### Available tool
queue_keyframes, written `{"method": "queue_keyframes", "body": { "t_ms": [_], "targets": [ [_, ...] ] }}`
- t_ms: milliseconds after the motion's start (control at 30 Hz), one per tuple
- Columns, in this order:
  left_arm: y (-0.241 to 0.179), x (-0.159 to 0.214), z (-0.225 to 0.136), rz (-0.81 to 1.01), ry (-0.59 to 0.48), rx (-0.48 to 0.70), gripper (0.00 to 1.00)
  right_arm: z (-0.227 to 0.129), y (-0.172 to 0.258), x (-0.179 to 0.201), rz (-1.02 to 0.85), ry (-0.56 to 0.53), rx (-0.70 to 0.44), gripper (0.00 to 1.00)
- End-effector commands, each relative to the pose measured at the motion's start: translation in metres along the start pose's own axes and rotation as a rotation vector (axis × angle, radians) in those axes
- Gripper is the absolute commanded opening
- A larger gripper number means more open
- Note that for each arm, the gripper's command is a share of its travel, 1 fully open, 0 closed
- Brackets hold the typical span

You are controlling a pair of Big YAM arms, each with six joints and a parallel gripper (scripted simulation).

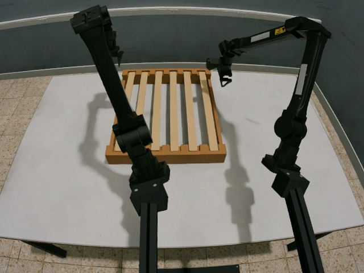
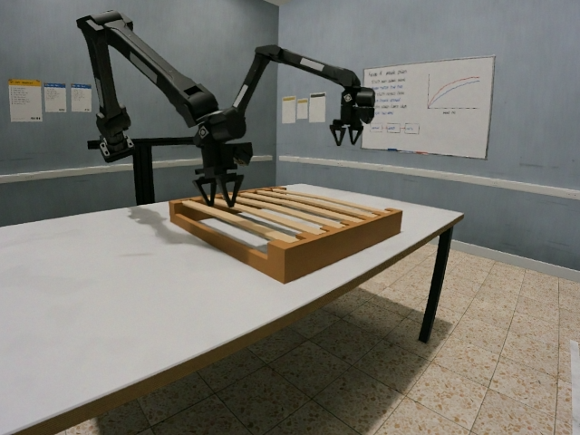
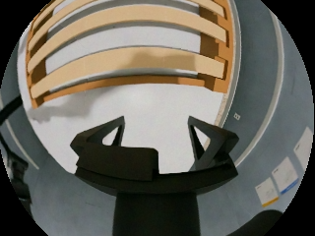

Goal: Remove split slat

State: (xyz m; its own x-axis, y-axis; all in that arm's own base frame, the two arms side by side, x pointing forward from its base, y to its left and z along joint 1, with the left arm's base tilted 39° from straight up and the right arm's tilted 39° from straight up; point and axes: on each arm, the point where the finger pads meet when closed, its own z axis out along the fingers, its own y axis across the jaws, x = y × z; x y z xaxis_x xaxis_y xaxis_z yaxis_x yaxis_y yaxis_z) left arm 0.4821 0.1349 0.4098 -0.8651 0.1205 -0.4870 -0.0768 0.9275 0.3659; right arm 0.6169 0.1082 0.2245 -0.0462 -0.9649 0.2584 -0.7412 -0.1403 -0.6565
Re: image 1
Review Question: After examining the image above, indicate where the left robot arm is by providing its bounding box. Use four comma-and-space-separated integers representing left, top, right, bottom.
70, 5, 167, 185

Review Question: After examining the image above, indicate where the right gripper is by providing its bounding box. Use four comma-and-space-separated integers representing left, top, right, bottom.
217, 63, 233, 87

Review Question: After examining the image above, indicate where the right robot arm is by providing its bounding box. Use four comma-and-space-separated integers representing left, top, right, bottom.
206, 16, 331, 172

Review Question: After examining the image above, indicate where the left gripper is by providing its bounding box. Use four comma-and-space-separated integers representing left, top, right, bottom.
106, 39, 123, 66

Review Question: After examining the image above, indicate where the brown wooden bed frame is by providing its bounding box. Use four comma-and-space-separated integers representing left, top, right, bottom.
105, 68, 227, 164

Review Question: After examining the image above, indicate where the tan wooden slat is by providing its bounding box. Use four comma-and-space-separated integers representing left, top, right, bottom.
199, 72, 218, 151
151, 71, 162, 151
136, 72, 148, 115
184, 72, 197, 151
170, 72, 179, 151
115, 72, 135, 152

